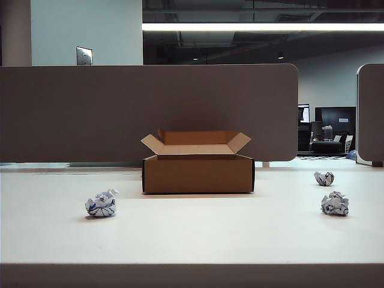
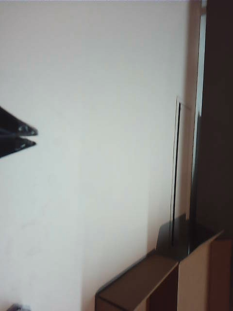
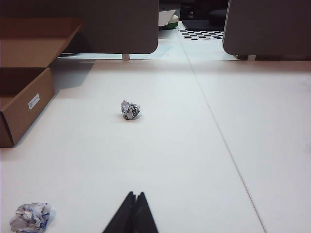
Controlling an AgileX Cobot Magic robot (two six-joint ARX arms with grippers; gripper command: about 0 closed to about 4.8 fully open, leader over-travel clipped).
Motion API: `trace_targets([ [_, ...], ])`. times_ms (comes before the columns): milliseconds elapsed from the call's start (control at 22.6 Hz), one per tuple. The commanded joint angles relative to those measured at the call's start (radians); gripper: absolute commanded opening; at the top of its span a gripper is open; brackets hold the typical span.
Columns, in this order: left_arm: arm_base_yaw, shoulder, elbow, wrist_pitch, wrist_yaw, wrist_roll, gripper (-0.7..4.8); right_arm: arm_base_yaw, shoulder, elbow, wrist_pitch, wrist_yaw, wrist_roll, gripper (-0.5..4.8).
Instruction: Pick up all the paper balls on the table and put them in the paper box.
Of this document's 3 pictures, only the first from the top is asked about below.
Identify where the blue-printed paper ball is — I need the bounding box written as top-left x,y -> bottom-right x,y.
84,188 -> 119,218
320,191 -> 350,217

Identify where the small paper ball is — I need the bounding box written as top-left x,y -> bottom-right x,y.
313,171 -> 335,187

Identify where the brown open cardboard box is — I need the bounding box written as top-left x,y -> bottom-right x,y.
140,128 -> 256,195

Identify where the wide grey desk partition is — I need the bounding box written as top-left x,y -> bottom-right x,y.
0,63 -> 300,163

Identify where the small computer monitor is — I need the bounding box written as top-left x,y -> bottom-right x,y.
298,103 -> 310,123

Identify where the long ceiling light strip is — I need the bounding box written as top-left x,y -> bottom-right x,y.
142,22 -> 384,32

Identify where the black sofa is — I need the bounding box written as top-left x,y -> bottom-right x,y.
310,140 -> 343,154

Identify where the large black display screen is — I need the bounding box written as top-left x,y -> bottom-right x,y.
314,106 -> 357,133

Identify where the narrow grey desk partition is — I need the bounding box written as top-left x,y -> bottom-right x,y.
356,63 -> 384,167

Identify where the metal wall switch plate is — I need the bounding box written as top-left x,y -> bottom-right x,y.
76,46 -> 93,66

